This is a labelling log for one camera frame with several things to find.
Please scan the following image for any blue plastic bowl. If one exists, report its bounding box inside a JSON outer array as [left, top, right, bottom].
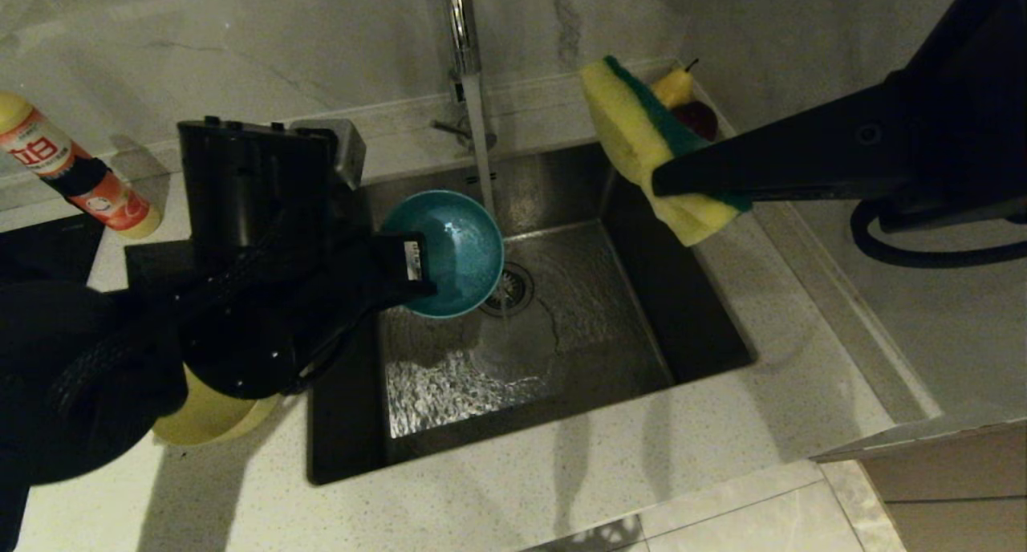
[[381, 189, 505, 319]]

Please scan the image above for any green and yellow sponge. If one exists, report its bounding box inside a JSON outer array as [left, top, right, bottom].
[[580, 55, 753, 248]]

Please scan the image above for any chrome faucet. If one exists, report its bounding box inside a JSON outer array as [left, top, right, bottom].
[[432, 0, 498, 153]]

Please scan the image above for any orange yellow detergent bottle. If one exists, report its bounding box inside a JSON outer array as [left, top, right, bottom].
[[0, 91, 162, 240]]

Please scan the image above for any stainless steel sink basin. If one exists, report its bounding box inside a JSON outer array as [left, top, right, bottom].
[[307, 139, 757, 486]]

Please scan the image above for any round metal drain strainer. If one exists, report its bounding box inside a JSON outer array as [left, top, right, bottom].
[[481, 263, 535, 319]]

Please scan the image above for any dark red apple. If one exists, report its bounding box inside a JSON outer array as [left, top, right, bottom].
[[672, 100, 721, 142]]

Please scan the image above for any yellow pear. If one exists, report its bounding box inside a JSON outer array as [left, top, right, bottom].
[[650, 59, 697, 110]]

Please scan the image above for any yellow plastic bowl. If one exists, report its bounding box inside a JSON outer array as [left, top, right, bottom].
[[152, 366, 282, 447]]

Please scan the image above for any black glass cooktop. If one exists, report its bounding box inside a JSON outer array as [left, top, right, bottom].
[[0, 215, 105, 286]]

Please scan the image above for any light wood cabinet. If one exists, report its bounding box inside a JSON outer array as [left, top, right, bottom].
[[859, 428, 1027, 552]]

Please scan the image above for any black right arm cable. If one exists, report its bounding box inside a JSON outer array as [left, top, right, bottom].
[[850, 199, 1027, 269]]

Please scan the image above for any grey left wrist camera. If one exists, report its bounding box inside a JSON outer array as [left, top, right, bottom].
[[290, 119, 367, 190]]

